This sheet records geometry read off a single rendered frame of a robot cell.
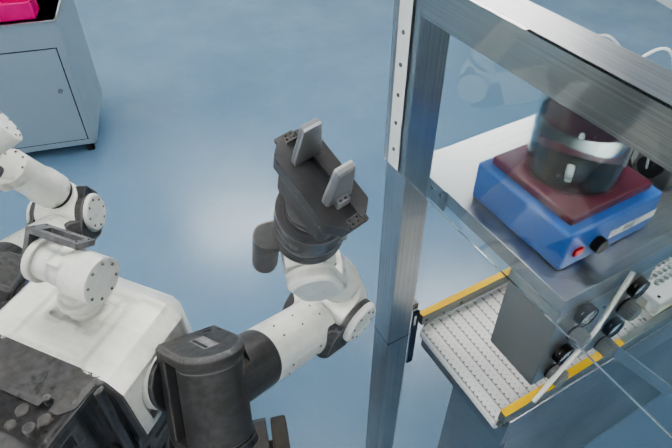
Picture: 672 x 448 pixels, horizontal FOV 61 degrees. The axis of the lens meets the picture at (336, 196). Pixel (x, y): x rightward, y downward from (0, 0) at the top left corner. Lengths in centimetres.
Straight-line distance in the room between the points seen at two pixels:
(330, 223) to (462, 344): 82
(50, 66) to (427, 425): 234
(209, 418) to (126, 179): 243
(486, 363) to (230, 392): 69
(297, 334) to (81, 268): 32
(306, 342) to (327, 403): 125
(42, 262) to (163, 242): 190
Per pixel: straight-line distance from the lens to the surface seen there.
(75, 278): 81
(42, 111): 327
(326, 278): 72
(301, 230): 63
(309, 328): 91
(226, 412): 80
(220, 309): 242
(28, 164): 113
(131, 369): 84
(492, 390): 129
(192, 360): 77
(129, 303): 89
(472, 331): 137
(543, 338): 97
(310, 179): 58
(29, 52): 312
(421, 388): 220
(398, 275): 117
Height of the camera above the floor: 188
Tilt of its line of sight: 41 degrees down
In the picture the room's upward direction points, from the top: straight up
